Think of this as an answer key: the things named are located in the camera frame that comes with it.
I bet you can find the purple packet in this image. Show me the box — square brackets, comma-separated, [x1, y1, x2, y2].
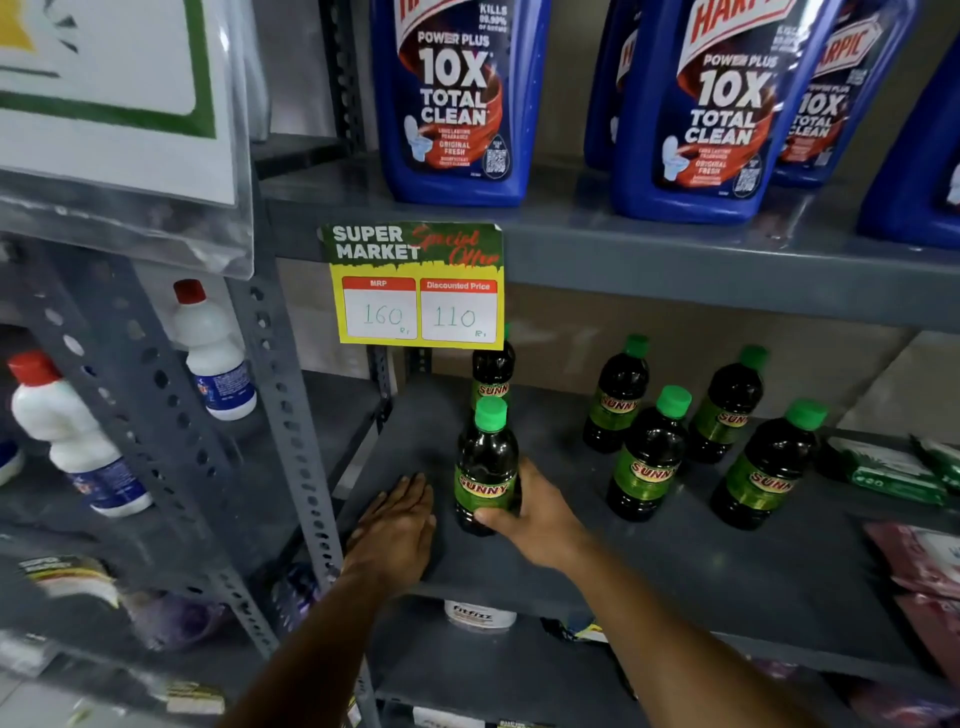
[123, 591, 230, 652]

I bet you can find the grey metal shelf rack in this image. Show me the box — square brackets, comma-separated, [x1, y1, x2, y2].
[0, 232, 395, 728]
[251, 0, 960, 728]

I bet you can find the small shelf price tag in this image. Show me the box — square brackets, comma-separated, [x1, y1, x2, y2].
[540, 616, 610, 646]
[18, 555, 121, 610]
[163, 681, 226, 717]

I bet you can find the person's right hand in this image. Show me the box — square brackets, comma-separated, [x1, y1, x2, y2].
[474, 457, 595, 573]

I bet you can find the blue toilet cleaner bottle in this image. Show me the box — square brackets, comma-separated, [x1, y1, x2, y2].
[583, 0, 640, 171]
[857, 33, 960, 250]
[370, 0, 552, 208]
[772, 0, 922, 189]
[609, 0, 845, 225]

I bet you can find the dark green-capped cleaner bottle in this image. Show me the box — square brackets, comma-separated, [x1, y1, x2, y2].
[453, 396, 522, 537]

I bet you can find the pink packet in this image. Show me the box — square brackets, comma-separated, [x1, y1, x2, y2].
[862, 521, 960, 601]
[894, 592, 960, 687]

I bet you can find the person's left forearm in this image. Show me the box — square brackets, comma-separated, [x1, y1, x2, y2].
[217, 573, 410, 728]

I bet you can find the person's left hand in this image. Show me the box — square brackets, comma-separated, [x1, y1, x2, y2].
[343, 472, 438, 597]

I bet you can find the green yellow price tag card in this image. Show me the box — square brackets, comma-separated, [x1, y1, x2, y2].
[321, 221, 507, 351]

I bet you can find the person's right forearm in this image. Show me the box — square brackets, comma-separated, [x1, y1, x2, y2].
[566, 541, 822, 728]

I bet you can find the paper sign in plastic sleeve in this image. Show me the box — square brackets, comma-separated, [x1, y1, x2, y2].
[0, 0, 256, 280]

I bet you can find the white bottle with red cap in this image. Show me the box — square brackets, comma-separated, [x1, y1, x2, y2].
[7, 350, 154, 519]
[171, 279, 258, 422]

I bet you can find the group of dark green-capped bottles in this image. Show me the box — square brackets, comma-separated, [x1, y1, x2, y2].
[471, 324, 830, 532]

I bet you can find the green wipes packet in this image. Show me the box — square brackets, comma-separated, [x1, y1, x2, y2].
[817, 436, 950, 507]
[911, 435, 960, 492]

